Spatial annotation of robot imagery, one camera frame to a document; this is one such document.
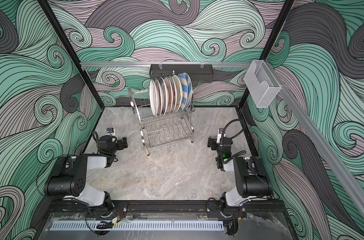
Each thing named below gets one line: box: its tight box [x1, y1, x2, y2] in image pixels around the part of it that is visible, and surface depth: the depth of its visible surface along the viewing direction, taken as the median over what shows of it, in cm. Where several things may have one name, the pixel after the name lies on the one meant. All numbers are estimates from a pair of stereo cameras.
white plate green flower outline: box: [149, 79, 158, 117], surface depth 84 cm
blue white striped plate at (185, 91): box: [178, 73, 188, 111], surface depth 74 cm
